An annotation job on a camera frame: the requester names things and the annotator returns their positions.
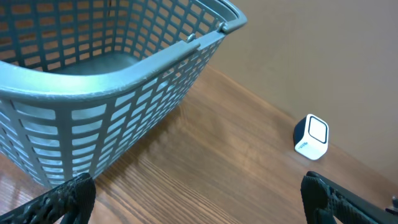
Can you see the white barcode scanner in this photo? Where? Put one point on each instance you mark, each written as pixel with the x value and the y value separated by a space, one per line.
pixel 311 137

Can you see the grey plastic shopping basket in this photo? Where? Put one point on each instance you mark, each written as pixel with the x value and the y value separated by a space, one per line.
pixel 82 81

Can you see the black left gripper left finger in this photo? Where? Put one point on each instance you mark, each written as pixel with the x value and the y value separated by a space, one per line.
pixel 71 202

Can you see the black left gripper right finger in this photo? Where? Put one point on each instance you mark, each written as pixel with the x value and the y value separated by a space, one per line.
pixel 327 202

